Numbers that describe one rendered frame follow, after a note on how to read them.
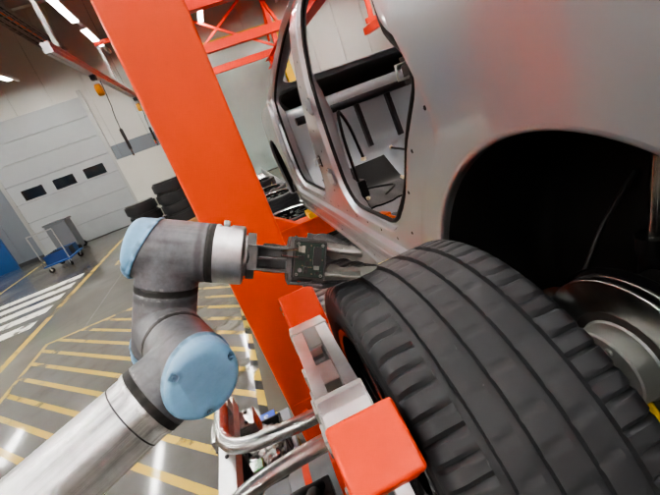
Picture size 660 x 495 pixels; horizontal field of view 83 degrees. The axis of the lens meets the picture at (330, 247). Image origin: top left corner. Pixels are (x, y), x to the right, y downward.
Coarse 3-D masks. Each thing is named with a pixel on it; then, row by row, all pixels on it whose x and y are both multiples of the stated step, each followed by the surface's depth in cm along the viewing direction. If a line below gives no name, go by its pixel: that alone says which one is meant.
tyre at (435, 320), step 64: (448, 256) 57; (384, 320) 49; (448, 320) 46; (512, 320) 44; (384, 384) 45; (448, 384) 41; (512, 384) 40; (576, 384) 39; (448, 448) 37; (512, 448) 37; (576, 448) 37; (640, 448) 37
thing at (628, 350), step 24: (576, 288) 72; (600, 288) 67; (624, 288) 63; (576, 312) 75; (600, 312) 69; (624, 312) 64; (648, 312) 60; (600, 336) 66; (624, 336) 65; (648, 336) 62; (624, 360) 63; (648, 360) 62; (648, 384) 61
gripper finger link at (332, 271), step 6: (330, 264) 61; (336, 264) 61; (366, 264) 63; (330, 270) 61; (336, 270) 61; (342, 270) 62; (348, 270) 62; (354, 270) 62; (360, 270) 62; (366, 270) 62; (372, 270) 63; (324, 276) 61; (330, 276) 61; (336, 276) 61; (342, 276) 59; (348, 276) 58; (354, 276) 57; (360, 276) 62
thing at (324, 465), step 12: (324, 456) 64; (300, 468) 63; (312, 468) 62; (324, 468) 61; (336, 468) 60; (288, 480) 62; (300, 480) 60; (312, 480) 60; (336, 480) 59; (264, 492) 62; (276, 492) 61; (288, 492) 60; (336, 492) 58
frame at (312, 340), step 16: (320, 320) 64; (304, 336) 62; (320, 336) 59; (304, 352) 57; (320, 352) 81; (336, 352) 54; (304, 368) 53; (336, 368) 53; (352, 368) 50; (320, 384) 49; (352, 384) 47; (320, 400) 46; (336, 400) 46; (352, 400) 45; (368, 400) 45; (320, 416) 45; (336, 416) 44
